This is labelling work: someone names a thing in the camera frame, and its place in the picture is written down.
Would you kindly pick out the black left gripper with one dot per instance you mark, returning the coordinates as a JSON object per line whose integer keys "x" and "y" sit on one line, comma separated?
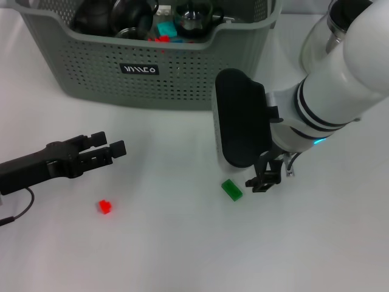
{"x": 33, "y": 168}

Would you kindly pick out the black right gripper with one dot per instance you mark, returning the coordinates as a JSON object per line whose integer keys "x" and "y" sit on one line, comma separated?
{"x": 270, "y": 165}

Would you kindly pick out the green rectangular brick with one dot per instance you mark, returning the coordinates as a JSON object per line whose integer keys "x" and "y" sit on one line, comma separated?
{"x": 232, "y": 190}

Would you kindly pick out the small red cube brick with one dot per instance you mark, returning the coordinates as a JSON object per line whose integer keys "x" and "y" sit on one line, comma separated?
{"x": 105, "y": 207}
{"x": 164, "y": 38}

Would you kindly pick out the orange-red wedge brick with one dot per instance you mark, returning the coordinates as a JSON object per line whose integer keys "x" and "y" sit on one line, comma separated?
{"x": 152, "y": 39}

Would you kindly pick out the blue square brick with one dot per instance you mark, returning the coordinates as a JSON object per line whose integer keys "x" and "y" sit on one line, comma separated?
{"x": 179, "y": 40}

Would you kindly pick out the cyan square brick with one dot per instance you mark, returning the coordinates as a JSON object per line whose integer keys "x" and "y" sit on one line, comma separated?
{"x": 166, "y": 29}

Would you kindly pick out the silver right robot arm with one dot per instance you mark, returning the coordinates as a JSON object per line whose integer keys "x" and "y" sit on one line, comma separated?
{"x": 334, "y": 91}

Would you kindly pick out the grey perforated storage bin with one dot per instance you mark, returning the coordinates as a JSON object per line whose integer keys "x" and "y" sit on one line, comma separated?
{"x": 121, "y": 91}

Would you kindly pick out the black ceramic teapot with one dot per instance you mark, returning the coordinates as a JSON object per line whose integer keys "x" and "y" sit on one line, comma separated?
{"x": 91, "y": 18}

